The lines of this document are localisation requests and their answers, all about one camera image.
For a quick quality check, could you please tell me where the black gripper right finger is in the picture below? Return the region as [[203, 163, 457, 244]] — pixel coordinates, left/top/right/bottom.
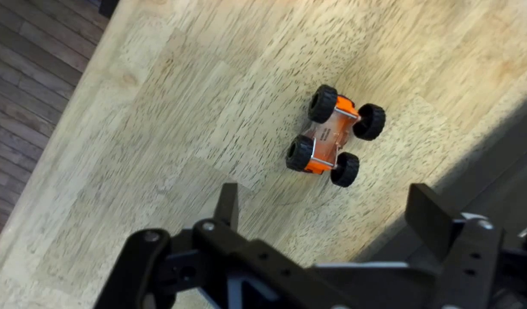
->
[[406, 184, 466, 259]]

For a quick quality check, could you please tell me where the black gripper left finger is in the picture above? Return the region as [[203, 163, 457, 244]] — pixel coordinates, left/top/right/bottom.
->
[[214, 182, 239, 228]]

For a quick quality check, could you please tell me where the small toy monster truck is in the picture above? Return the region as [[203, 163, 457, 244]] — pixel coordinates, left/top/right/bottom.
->
[[286, 84, 387, 187]]

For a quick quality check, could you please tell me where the white kitchen island cart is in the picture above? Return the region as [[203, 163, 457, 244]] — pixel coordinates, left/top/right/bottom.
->
[[0, 0, 527, 309]]

